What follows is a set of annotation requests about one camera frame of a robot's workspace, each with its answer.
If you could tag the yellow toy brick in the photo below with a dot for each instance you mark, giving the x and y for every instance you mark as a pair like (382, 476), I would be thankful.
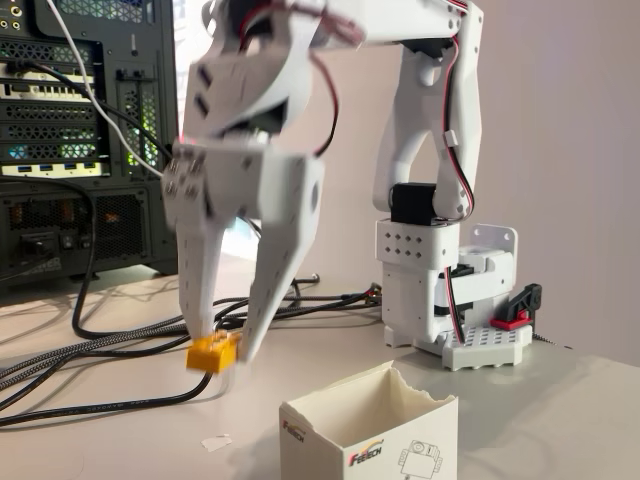
(210, 357)

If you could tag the white robot arm with base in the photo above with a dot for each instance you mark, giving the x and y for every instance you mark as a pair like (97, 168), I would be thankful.
(430, 115)

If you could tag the white cardboard box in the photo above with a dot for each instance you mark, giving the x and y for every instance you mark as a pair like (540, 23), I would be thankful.
(430, 440)

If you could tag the black computer tower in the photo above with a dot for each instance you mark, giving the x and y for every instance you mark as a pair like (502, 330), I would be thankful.
(55, 225)

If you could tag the small white paper scrap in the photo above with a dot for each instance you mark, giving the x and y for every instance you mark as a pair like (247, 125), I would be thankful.
(216, 442)

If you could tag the black and red clamp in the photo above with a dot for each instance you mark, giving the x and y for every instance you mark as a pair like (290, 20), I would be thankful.
(520, 305)

